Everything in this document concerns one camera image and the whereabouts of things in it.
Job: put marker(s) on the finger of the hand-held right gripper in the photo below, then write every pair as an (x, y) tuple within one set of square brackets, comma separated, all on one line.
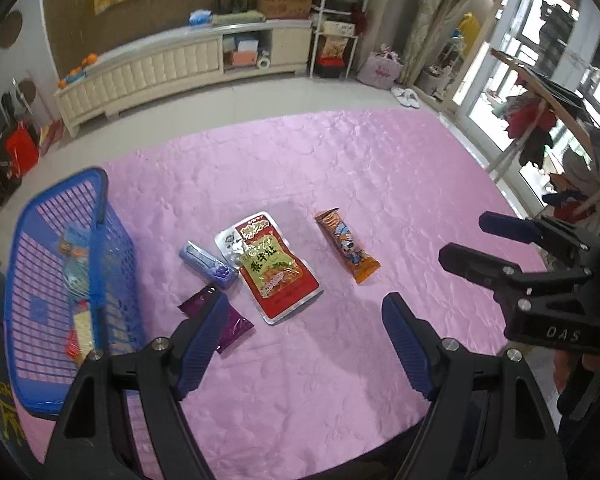
[(475, 265), (510, 227)]

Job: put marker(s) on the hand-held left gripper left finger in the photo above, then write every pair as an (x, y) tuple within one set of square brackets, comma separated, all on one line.
[(202, 345)]

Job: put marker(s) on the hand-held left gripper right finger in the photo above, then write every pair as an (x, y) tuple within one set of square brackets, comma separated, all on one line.
[(410, 345)]

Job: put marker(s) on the purple snack packet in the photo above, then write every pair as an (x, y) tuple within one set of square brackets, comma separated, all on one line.
[(236, 327)]

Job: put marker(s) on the blue gum box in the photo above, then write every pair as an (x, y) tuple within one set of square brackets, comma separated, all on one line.
[(205, 262)]

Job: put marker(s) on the red and silver snack pouch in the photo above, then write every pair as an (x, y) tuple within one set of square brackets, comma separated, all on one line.
[(275, 270)]

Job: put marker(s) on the orange snack bar packet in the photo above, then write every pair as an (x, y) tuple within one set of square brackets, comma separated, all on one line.
[(347, 247)]

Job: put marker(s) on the long clear cracker packet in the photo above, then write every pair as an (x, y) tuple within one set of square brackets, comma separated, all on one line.
[(83, 327)]

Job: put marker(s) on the clear bag of blue candies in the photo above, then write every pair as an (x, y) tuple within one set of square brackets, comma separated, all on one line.
[(77, 274)]

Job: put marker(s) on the blue plastic basket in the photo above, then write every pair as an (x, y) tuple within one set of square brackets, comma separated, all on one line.
[(35, 270)]

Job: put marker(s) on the red garment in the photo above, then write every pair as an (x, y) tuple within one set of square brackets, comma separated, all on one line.
[(522, 119)]

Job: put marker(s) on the white slipper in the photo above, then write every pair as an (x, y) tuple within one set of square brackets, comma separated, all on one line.
[(412, 101), (400, 93)]

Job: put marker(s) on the wooden drying rack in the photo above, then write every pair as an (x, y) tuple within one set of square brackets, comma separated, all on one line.
[(526, 68)]

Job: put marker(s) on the pink quilted blanket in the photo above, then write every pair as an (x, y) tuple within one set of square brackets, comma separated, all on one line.
[(330, 170)]

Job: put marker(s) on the pink tote bag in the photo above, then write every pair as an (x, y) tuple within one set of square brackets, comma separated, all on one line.
[(380, 70)]

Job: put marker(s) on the yellow garment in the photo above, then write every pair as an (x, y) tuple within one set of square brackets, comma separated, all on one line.
[(468, 26)]

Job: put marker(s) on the dark cloth with yellow print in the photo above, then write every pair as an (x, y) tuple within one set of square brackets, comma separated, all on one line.
[(2, 410)]

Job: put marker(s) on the beige patterned curtain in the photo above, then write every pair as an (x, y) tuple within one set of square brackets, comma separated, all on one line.
[(435, 20)]

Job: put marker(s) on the red box on rack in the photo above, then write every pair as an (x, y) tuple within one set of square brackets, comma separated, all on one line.
[(330, 66)]

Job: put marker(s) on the orange snack bag on rack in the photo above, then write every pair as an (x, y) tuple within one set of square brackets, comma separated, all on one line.
[(333, 48)]

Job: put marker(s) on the black bag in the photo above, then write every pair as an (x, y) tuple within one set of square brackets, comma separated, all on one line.
[(2, 175)]

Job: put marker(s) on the red paper bag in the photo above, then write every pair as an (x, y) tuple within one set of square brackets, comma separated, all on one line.
[(22, 150)]

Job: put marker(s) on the white metal storage rack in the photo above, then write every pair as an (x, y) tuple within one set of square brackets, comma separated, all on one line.
[(337, 15)]

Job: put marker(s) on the cream tv cabinet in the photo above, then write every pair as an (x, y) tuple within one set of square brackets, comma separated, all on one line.
[(145, 70)]

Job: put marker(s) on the white paper roll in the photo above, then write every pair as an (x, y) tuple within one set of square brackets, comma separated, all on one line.
[(263, 62)]

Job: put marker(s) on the orange box in cabinet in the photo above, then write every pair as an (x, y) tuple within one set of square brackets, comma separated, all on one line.
[(245, 58)]

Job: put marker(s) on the heap of oranges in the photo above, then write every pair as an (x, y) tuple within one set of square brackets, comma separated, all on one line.
[(80, 70)]

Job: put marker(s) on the brown cardboard box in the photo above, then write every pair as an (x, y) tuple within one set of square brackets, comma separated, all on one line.
[(285, 4)]

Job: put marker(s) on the blue tissue pack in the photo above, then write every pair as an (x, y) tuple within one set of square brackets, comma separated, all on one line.
[(200, 17)]

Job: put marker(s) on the green folded cloth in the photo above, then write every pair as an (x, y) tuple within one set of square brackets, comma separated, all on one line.
[(237, 17)]

